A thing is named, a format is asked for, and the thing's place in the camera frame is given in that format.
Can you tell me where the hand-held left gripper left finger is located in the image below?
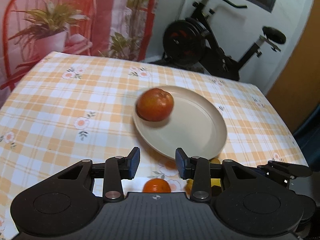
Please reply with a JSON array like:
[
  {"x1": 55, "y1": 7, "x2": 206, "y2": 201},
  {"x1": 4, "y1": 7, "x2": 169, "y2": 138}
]
[{"x1": 49, "y1": 147, "x2": 141, "y2": 203}]

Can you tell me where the red apple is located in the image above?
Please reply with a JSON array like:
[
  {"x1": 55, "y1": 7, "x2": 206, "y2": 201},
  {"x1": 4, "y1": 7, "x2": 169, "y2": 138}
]
[{"x1": 136, "y1": 88, "x2": 174, "y2": 122}]

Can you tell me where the pink printed backdrop cloth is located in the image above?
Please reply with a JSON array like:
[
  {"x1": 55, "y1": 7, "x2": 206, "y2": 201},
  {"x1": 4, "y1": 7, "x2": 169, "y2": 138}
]
[{"x1": 0, "y1": 0, "x2": 161, "y2": 100}]

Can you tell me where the brown wooden door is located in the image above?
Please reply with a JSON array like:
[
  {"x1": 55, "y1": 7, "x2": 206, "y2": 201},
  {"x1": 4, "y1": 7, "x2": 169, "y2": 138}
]
[{"x1": 265, "y1": 0, "x2": 320, "y2": 133}]

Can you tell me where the yellow lemon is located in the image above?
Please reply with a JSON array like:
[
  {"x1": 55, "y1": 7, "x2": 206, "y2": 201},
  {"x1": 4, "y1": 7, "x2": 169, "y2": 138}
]
[{"x1": 184, "y1": 157, "x2": 222, "y2": 193}]

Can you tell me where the orange checked floral tablecloth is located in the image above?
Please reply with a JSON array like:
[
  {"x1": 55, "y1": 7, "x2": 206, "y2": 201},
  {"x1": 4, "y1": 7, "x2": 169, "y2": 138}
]
[{"x1": 0, "y1": 51, "x2": 308, "y2": 240}]

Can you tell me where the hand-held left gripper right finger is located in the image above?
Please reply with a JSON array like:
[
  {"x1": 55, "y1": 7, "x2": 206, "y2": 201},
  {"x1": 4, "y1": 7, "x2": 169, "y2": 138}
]
[{"x1": 175, "y1": 147, "x2": 263, "y2": 202}]

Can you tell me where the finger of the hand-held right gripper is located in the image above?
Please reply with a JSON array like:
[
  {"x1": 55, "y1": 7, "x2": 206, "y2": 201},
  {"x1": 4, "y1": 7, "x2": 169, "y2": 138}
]
[{"x1": 257, "y1": 160, "x2": 313, "y2": 183}]

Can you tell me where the beige round plate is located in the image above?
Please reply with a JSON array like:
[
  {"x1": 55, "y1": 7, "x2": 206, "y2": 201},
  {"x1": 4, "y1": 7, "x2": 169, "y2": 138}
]
[{"x1": 132, "y1": 85, "x2": 228, "y2": 161}]

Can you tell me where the orange mandarin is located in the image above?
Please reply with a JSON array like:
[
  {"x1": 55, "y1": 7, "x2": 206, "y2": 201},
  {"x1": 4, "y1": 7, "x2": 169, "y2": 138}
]
[{"x1": 142, "y1": 179, "x2": 172, "y2": 193}]

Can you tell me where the black exercise bike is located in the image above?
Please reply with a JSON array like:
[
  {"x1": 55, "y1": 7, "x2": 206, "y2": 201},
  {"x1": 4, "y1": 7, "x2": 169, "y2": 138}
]
[{"x1": 162, "y1": 0, "x2": 287, "y2": 82}]

